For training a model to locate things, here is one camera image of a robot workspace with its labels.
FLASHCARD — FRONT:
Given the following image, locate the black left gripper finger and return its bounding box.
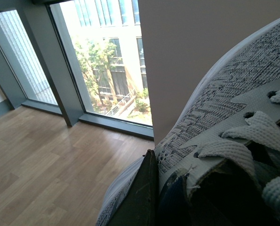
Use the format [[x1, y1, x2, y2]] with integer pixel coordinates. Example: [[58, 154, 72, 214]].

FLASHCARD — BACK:
[[108, 149, 159, 226]]

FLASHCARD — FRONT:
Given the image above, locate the grey knit sneaker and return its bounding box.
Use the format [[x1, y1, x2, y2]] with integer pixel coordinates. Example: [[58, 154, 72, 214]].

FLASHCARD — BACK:
[[96, 19, 280, 226]]

